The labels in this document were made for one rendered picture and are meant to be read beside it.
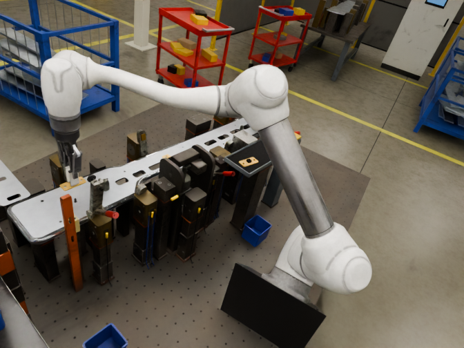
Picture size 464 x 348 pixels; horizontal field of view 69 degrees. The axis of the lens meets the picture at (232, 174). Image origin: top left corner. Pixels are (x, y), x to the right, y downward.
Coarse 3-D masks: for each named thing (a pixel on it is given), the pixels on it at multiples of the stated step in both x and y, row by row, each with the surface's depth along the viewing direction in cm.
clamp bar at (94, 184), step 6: (90, 180) 110; (96, 180) 110; (102, 180) 109; (90, 186) 109; (96, 186) 108; (102, 186) 109; (90, 192) 111; (96, 192) 110; (102, 192) 112; (90, 198) 113; (96, 198) 112; (102, 198) 115; (90, 204) 115; (96, 204) 115; (90, 210) 117
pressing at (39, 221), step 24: (240, 120) 203; (192, 144) 173; (216, 144) 178; (120, 168) 148; (144, 168) 151; (48, 192) 130; (72, 192) 132; (120, 192) 137; (24, 216) 119; (48, 216) 121; (48, 240) 114
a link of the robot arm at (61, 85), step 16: (48, 64) 94; (64, 64) 95; (48, 80) 94; (64, 80) 95; (80, 80) 102; (48, 96) 97; (64, 96) 97; (80, 96) 102; (48, 112) 102; (64, 112) 100
